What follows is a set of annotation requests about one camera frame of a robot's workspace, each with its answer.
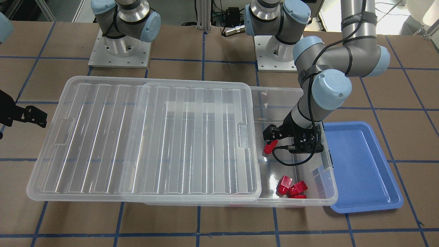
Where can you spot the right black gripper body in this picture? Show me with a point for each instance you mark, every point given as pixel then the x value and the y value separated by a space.
pixel 7 109

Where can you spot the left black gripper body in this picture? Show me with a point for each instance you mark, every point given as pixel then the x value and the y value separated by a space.
pixel 287 131

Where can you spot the red block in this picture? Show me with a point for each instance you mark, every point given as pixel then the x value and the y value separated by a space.
pixel 268 149

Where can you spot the clear plastic box lid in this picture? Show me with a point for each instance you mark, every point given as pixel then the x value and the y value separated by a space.
pixel 149 141

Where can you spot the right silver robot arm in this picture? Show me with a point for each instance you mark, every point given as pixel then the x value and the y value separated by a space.
pixel 127 28

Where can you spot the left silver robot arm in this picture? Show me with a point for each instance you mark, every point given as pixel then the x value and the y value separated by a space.
pixel 324 71

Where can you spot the clear plastic storage box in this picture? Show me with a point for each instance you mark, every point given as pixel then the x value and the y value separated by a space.
pixel 270 107

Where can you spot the red blocks in box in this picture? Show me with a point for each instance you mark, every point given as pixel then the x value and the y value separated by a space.
pixel 286 187

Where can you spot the blue plastic tray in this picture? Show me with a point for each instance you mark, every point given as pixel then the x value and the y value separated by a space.
pixel 363 176

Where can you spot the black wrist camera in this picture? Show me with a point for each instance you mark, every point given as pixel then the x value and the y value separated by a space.
pixel 313 146

